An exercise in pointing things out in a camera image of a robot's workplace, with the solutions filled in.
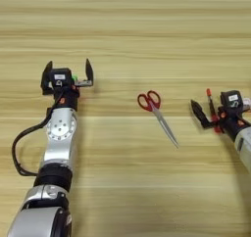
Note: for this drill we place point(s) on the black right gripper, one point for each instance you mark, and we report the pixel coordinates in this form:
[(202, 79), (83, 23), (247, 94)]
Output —
[(230, 121)]

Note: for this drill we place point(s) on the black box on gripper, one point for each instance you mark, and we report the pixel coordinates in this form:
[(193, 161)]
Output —
[(61, 77), (232, 99)]

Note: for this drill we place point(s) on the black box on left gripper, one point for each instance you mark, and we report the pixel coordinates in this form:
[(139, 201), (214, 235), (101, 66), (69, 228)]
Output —
[(61, 77)]

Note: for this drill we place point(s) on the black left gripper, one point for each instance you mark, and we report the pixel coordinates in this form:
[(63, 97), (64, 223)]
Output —
[(70, 100)]

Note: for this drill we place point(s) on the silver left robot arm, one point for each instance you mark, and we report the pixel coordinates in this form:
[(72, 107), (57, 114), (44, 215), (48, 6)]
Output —
[(60, 143)]

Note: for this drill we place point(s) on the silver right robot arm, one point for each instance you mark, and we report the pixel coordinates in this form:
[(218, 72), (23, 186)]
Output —
[(245, 146)]

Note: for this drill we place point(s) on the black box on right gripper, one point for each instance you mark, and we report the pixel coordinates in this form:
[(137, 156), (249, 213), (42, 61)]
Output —
[(232, 99)]

